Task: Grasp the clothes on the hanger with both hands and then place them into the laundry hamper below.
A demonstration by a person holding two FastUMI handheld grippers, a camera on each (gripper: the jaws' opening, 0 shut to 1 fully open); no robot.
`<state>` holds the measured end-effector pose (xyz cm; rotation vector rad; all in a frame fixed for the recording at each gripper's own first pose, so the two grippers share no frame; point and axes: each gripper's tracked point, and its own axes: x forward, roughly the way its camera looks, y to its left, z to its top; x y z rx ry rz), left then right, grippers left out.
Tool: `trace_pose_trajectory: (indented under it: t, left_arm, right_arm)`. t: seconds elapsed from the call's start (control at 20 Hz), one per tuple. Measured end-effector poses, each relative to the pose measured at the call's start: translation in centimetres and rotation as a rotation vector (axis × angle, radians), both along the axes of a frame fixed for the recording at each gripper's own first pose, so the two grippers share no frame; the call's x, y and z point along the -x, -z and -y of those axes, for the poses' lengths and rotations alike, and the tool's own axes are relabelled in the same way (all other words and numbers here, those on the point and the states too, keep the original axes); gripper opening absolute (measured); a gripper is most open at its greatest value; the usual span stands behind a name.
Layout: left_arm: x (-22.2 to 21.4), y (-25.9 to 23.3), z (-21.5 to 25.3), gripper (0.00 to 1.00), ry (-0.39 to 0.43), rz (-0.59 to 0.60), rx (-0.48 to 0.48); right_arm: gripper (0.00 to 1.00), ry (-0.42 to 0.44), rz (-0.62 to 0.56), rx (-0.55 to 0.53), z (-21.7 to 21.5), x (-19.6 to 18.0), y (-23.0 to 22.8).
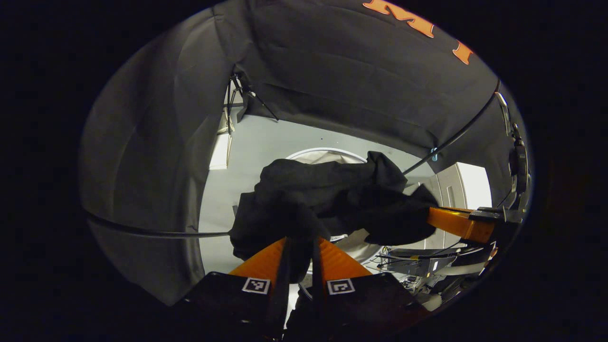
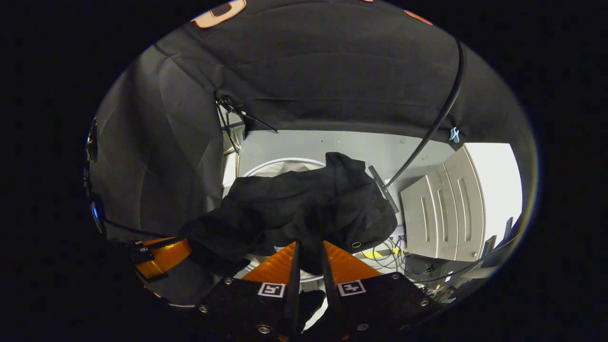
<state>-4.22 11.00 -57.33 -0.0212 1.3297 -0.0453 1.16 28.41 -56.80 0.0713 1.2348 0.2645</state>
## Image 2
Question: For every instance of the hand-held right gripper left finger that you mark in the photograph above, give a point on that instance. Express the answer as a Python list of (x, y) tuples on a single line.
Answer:
[(292, 294)]

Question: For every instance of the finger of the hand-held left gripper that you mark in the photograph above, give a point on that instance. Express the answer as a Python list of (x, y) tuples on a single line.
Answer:
[(171, 254)]

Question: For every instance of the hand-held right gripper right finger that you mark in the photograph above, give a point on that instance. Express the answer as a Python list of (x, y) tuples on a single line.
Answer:
[(332, 294)]

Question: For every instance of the black knit garment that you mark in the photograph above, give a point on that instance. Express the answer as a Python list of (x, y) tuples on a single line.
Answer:
[(294, 204)]

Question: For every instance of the white laundry hamper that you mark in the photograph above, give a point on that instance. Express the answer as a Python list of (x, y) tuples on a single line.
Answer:
[(289, 166)]

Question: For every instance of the black metal clothes rack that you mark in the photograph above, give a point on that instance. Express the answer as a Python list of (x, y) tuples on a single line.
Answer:
[(462, 59)]

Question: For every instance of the white drawer cabinet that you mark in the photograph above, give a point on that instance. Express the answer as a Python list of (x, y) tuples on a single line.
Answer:
[(441, 213)]

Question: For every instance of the black backdrop stand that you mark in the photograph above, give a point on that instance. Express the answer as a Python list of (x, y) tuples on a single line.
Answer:
[(240, 112)]

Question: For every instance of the light blue clip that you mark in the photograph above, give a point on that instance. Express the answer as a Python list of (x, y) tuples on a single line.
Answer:
[(454, 135)]

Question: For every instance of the black backdrop cloth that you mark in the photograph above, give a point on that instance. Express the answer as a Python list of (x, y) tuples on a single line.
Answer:
[(332, 71)]

